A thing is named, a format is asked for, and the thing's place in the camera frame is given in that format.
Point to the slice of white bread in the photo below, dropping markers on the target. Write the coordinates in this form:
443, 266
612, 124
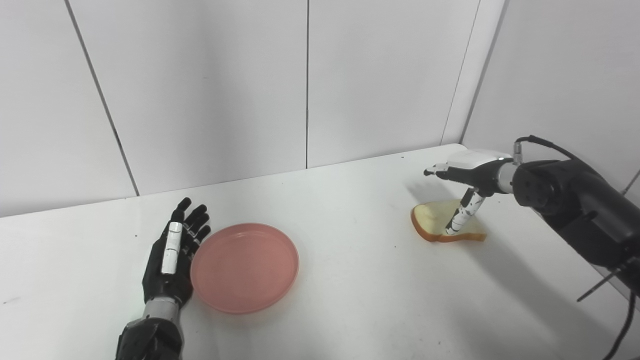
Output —
430, 220

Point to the pink round plate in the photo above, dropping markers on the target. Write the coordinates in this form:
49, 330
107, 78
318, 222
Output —
245, 267

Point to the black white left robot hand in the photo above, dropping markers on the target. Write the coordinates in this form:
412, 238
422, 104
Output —
160, 285

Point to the thin black rod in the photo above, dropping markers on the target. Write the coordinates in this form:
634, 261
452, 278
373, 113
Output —
597, 289

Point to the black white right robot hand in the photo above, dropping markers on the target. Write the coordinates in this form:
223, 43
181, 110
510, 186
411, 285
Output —
480, 175

